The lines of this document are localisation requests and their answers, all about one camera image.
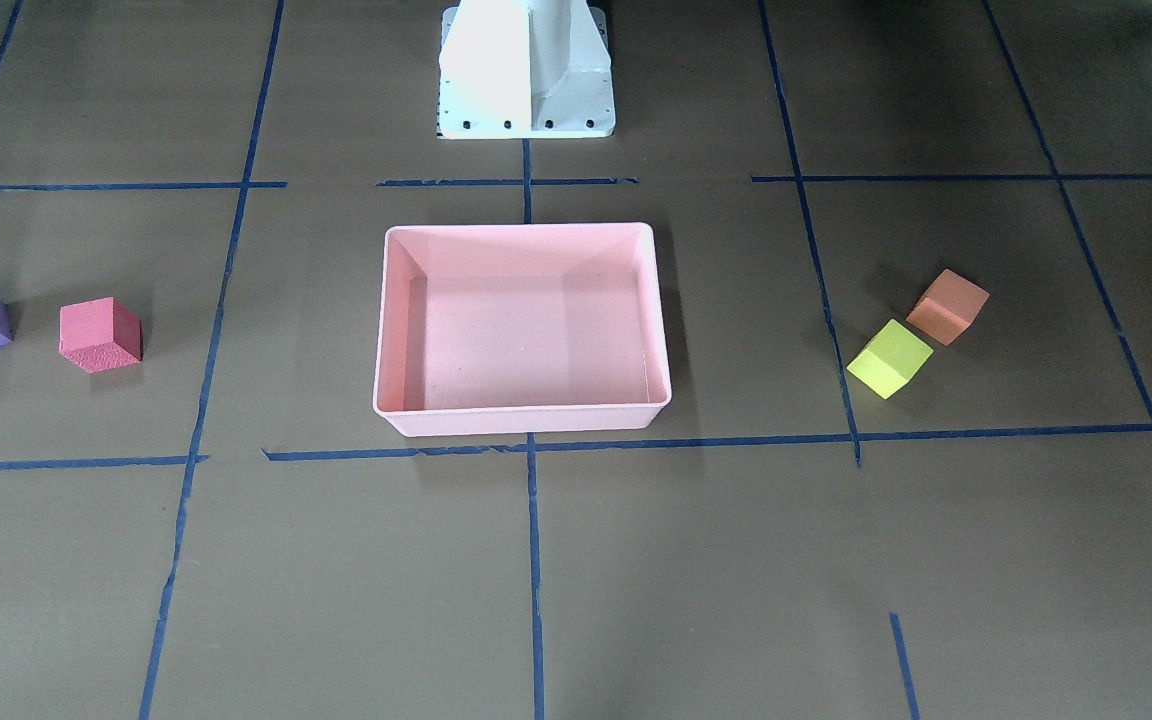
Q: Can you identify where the yellow foam block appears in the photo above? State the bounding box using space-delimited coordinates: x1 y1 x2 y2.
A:
846 319 933 400

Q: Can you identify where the pink plastic bin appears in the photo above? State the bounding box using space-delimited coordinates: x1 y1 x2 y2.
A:
372 222 673 437

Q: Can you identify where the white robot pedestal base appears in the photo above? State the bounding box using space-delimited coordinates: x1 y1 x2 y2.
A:
435 1 617 141

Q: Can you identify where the orange foam block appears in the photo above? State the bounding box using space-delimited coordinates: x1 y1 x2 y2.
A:
905 270 990 346

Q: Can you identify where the red foam block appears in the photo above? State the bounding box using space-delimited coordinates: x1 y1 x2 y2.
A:
58 297 143 374

